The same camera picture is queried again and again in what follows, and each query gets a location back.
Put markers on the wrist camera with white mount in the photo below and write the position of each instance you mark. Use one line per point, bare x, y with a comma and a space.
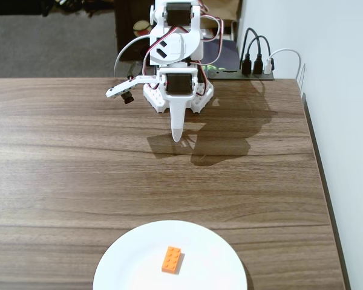
121, 89

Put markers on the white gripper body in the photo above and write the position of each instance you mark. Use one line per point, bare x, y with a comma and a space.
178, 84

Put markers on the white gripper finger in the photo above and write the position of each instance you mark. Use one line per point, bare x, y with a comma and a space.
178, 121

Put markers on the black usb hub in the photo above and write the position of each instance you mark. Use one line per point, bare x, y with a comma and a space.
239, 76

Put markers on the red white black ball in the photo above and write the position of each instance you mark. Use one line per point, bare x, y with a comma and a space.
140, 28

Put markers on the orange lego block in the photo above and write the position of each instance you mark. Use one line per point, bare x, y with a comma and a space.
172, 260

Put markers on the dark brown cabinet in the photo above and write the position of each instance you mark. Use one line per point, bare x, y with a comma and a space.
127, 18

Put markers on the white round plate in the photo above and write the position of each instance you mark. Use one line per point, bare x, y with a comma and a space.
130, 259

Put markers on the dark box with green print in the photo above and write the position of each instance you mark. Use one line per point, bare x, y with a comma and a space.
227, 54

